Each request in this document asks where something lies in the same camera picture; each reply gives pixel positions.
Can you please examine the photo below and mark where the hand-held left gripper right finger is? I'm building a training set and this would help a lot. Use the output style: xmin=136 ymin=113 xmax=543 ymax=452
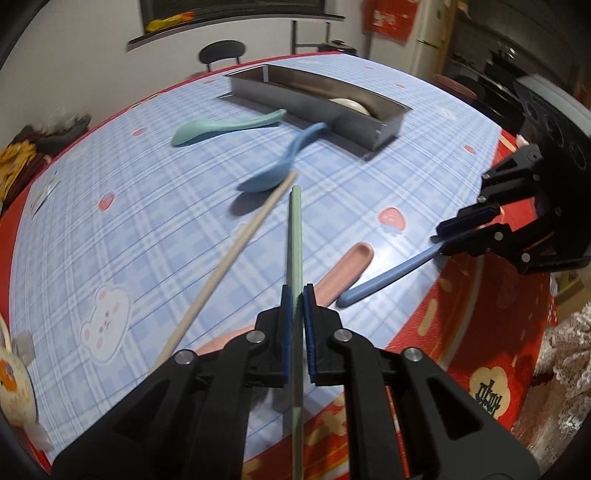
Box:
xmin=302 ymin=284 xmax=541 ymax=480

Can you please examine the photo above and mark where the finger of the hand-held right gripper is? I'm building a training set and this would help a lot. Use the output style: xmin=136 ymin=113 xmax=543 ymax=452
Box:
xmin=436 ymin=144 xmax=550 ymax=238
xmin=431 ymin=223 xmax=561 ymax=275

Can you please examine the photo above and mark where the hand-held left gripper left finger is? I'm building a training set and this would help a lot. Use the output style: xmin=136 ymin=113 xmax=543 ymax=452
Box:
xmin=51 ymin=285 xmax=294 ymax=480

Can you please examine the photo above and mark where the pink spoon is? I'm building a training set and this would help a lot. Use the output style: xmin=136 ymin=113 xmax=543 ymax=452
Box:
xmin=194 ymin=242 xmax=376 ymax=365

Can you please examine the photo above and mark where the beige chopstick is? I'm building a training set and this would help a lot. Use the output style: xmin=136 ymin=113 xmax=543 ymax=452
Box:
xmin=163 ymin=171 xmax=300 ymax=365

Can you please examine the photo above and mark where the blue chopstick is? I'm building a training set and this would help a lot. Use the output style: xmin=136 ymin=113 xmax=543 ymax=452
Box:
xmin=336 ymin=242 xmax=446 ymax=308

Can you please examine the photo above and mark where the green chopstick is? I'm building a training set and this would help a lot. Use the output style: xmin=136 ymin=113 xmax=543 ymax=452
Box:
xmin=287 ymin=185 xmax=306 ymax=480

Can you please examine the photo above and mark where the blue spoon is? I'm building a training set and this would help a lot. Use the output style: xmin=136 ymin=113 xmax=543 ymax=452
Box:
xmin=237 ymin=122 xmax=328 ymax=193

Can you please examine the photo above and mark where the beige spoon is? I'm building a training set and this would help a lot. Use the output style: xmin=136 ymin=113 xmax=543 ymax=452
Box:
xmin=328 ymin=98 xmax=372 ymax=117

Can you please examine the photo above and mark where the metal utensil tray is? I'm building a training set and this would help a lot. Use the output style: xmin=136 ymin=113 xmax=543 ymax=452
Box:
xmin=217 ymin=64 xmax=413 ymax=158

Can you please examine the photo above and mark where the teal spoon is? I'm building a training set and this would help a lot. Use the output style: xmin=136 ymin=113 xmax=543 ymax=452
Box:
xmin=172 ymin=109 xmax=288 ymax=147

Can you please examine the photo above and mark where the pink stool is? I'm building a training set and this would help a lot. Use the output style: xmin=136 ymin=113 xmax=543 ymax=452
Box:
xmin=434 ymin=74 xmax=478 ymax=97

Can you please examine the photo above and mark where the white refrigerator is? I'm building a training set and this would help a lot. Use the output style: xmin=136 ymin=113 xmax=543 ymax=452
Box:
xmin=411 ymin=0 xmax=458 ymax=77

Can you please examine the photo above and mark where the red printed cloth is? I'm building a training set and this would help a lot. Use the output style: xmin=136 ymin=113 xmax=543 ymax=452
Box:
xmin=360 ymin=0 xmax=423 ymax=44

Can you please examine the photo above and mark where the dark rice cooker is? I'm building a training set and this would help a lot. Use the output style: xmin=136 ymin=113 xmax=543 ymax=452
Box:
xmin=318 ymin=39 xmax=358 ymax=56

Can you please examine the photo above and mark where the black metal rack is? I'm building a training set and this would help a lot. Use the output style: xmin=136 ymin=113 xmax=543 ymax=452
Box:
xmin=291 ymin=19 xmax=333 ymax=54

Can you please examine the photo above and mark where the small clear plastic cap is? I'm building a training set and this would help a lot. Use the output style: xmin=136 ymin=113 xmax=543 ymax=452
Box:
xmin=14 ymin=335 xmax=35 ymax=365

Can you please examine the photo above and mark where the clear plastic wrapper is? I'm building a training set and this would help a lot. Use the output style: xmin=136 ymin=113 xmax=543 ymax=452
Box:
xmin=25 ymin=420 xmax=54 ymax=450

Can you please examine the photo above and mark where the white paper card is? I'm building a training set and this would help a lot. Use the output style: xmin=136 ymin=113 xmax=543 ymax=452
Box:
xmin=28 ymin=178 xmax=61 ymax=215

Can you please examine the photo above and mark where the yellow-rimmed cartoon mug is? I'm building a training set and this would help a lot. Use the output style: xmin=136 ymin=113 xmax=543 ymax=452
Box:
xmin=0 ymin=318 xmax=38 ymax=430

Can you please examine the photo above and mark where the black chair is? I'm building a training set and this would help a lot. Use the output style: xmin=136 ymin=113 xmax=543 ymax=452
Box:
xmin=198 ymin=40 xmax=245 ymax=72

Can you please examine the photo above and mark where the clear plastic bag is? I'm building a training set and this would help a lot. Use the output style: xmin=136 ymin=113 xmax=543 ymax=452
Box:
xmin=46 ymin=108 xmax=88 ymax=134

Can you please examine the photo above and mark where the dark window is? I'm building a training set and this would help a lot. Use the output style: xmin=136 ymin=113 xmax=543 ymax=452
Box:
xmin=139 ymin=0 xmax=328 ymax=33

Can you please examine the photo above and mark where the pile of clothes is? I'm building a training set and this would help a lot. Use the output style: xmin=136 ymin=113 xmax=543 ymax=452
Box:
xmin=0 ymin=115 xmax=90 ymax=204

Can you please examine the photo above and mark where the yellow packet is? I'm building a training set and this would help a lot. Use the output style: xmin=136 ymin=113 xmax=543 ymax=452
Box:
xmin=145 ymin=13 xmax=195 ymax=32

